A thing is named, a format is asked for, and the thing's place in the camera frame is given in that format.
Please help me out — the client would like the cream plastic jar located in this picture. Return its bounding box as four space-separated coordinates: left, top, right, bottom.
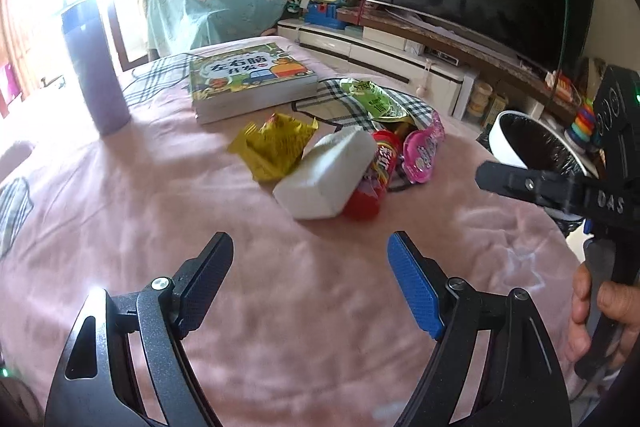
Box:
467 81 493 115

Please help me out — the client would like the white television stand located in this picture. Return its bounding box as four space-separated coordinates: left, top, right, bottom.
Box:
276 4 596 122

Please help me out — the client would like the white tissue pack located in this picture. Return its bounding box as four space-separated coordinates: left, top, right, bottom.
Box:
272 125 377 220

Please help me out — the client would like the pink tablecloth with plaid patches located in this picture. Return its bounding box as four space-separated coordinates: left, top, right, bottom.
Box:
0 36 586 427

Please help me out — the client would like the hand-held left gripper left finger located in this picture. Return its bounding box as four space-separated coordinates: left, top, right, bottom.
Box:
45 231 235 427

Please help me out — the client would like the rainbow stacking ring toy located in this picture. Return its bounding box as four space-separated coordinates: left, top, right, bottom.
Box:
565 99 598 148

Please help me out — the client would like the yellow snack wrapper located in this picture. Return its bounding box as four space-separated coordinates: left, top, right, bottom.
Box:
227 113 319 182

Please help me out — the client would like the green snack wrapper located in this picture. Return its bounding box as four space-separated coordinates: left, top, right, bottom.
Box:
340 78 416 122

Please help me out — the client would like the red toy telephone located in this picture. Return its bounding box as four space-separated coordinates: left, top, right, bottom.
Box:
545 72 576 100

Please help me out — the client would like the teal cloth covered furniture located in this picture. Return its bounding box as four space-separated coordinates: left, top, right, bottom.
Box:
146 0 291 58

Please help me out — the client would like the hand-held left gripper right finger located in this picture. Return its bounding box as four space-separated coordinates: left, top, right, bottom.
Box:
386 231 572 427

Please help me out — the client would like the red snack tube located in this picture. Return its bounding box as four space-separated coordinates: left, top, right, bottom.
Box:
344 129 405 220

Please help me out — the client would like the purple thermos bottle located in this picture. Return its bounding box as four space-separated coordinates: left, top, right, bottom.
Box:
60 0 132 136

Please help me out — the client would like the red pink snack wrapper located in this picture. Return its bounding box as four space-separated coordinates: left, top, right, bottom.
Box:
402 111 446 182

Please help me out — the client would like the white bin with black bag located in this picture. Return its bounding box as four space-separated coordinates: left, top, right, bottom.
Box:
487 109 598 238

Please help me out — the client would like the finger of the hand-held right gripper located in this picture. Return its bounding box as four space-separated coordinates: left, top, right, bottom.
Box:
475 159 588 220

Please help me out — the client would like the blue toy cash register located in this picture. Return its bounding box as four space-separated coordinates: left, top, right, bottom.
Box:
305 2 348 30

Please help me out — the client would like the person's right hand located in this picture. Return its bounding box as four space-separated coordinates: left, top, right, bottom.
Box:
567 263 640 364

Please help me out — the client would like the brown framed glass door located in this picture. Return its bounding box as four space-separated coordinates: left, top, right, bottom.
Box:
0 0 151 108

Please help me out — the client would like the green children's book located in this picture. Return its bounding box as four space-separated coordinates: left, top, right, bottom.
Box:
188 42 319 125

